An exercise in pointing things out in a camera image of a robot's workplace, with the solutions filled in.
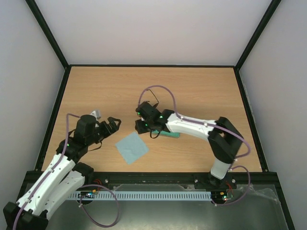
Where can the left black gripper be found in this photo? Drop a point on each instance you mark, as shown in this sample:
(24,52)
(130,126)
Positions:
(108,131)

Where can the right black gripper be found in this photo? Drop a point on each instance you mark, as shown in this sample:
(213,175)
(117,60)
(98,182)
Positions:
(140,119)

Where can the dark aviator sunglasses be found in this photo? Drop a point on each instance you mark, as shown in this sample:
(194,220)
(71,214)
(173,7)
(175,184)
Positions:
(151,98)

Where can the grey glasses case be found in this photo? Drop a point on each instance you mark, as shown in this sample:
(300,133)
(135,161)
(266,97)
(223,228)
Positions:
(155,134)

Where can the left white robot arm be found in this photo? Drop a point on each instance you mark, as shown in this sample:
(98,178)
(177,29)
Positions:
(65,174)

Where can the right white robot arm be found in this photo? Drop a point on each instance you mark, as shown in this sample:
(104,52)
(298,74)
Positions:
(224,139)

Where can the light blue cleaning cloth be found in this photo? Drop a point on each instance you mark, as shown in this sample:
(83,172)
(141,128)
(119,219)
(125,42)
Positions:
(131,148)

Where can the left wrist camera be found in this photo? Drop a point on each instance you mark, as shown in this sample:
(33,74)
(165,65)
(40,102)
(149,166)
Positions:
(96,113)

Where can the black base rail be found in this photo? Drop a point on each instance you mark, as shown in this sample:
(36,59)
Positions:
(198,180)

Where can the light blue cable duct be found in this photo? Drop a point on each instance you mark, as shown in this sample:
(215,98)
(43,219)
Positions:
(143,196)

